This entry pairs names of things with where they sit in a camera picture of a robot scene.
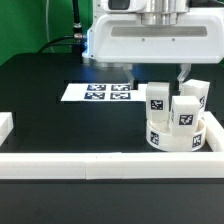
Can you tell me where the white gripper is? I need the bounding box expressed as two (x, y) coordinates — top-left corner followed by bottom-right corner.
(87, 0), (224, 90)

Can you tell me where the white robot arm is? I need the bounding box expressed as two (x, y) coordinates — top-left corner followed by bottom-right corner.
(83, 0), (224, 82)

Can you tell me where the white marker sheet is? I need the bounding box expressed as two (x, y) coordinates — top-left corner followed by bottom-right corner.
(61, 83), (146, 102)

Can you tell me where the white right fence wall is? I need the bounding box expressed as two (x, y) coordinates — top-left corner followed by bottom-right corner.
(204, 111), (224, 153)

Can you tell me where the white fence wall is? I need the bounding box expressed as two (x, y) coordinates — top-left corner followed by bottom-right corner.
(0, 152), (224, 180)
(0, 112), (14, 146)
(204, 111), (224, 153)

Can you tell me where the black cable vertical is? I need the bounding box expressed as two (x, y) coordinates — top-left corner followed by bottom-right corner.
(72, 0), (82, 30)

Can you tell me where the white front fence wall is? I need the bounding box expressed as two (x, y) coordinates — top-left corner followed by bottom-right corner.
(0, 152), (224, 180)

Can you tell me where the black cable horizontal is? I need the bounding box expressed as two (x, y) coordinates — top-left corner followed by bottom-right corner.
(37, 33), (88, 54)

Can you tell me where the thin white cable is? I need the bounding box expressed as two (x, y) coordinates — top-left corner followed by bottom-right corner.
(45, 0), (56, 54)

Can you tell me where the white left fence wall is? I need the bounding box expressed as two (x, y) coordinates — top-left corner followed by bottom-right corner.
(0, 112), (14, 146)

